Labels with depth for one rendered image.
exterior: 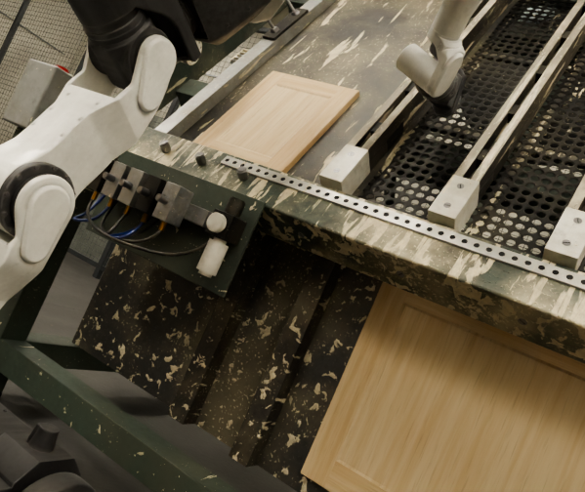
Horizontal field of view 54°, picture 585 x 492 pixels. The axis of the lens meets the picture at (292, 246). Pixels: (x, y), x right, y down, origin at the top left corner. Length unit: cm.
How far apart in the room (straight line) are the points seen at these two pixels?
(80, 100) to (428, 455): 104
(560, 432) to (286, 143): 93
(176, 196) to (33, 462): 62
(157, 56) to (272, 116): 59
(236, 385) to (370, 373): 39
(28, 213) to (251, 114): 84
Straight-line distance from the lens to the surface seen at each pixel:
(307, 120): 164
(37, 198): 106
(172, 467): 143
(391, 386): 142
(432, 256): 119
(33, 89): 170
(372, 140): 144
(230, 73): 188
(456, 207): 126
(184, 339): 172
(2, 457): 118
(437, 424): 140
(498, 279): 117
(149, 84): 117
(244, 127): 167
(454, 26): 131
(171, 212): 137
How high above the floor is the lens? 68
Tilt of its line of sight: 3 degrees up
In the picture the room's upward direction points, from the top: 24 degrees clockwise
